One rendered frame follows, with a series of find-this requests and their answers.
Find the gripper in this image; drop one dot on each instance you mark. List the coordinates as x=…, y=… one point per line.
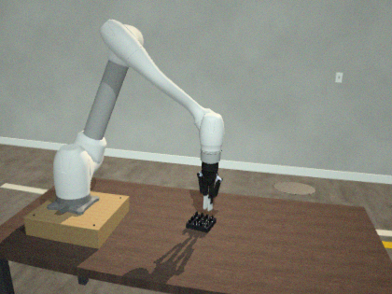
x=207, y=182

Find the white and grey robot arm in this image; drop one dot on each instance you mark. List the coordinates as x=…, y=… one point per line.
x=72, y=168

